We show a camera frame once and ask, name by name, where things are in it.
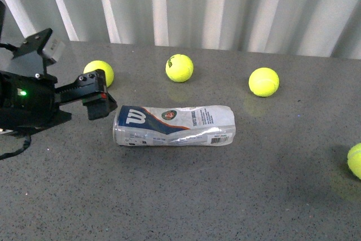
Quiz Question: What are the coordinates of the plain yellow tennis ball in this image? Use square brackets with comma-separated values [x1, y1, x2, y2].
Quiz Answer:
[248, 67, 280, 97]

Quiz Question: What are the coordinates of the yellow tennis ball dark logo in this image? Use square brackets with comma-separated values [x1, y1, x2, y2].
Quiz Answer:
[165, 54, 194, 83]

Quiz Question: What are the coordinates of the white pleated curtain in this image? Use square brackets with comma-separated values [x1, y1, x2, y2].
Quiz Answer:
[2, 0, 360, 59]

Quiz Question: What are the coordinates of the yellow tennis ball far left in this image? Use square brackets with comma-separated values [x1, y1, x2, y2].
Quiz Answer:
[83, 60, 115, 88]

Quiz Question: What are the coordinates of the clear Wilson tennis ball can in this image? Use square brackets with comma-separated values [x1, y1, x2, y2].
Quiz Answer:
[113, 105, 236, 146]

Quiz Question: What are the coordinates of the tennis ball with Wilson logo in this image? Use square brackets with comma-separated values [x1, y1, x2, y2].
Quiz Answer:
[347, 143, 361, 179]

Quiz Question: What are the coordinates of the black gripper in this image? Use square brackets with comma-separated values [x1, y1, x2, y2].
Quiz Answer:
[1, 28, 117, 136]

